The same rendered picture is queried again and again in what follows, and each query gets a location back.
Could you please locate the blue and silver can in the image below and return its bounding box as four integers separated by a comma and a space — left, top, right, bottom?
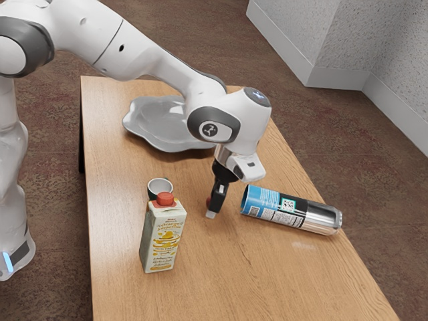
239, 184, 344, 237

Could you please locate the grey wavy-edged plate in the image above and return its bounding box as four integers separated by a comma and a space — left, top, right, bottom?
122, 94, 217, 154

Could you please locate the cream juice carton, red cap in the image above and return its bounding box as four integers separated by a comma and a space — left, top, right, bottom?
138, 191, 188, 275

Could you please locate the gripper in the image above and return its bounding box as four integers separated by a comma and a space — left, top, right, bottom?
205, 158, 240, 220

